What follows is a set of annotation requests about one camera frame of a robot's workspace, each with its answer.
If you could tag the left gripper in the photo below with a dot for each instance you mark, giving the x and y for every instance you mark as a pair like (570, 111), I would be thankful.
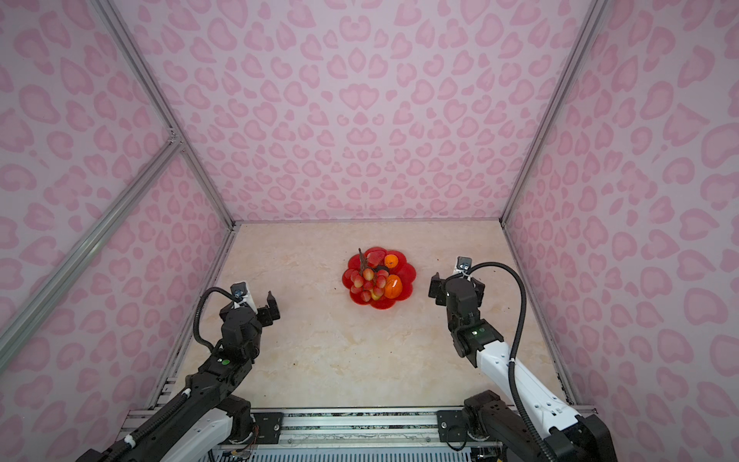
(264, 317)

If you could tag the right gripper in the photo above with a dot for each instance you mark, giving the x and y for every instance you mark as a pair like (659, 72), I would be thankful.
(443, 289)

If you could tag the orange persimmon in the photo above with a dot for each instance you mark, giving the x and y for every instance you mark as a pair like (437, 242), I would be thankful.
(393, 287)

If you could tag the small orange tangerine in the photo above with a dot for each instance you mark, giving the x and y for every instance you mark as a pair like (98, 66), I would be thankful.
(391, 261)

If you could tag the red lychee bunch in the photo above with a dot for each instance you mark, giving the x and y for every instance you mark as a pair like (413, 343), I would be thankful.
(366, 276)

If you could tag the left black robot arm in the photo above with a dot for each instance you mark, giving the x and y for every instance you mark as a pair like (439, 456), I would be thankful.
(205, 413)

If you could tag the right black-white robot arm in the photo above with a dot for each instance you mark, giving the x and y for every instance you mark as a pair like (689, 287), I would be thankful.
(538, 426)

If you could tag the red flower-shaped fruit bowl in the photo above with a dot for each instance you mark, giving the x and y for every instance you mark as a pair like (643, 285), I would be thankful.
(407, 273)

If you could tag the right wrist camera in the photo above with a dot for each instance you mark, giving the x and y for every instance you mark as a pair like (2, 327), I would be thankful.
(463, 265)

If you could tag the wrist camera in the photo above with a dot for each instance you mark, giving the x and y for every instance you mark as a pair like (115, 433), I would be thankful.
(463, 265)
(243, 295)

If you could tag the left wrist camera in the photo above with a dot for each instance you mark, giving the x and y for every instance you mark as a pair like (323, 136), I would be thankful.
(243, 295)

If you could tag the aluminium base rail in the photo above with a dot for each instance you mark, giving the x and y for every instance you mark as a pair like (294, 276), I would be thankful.
(357, 434)

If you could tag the aluminium frame strut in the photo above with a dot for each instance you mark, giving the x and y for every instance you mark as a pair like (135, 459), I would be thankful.
(37, 309)

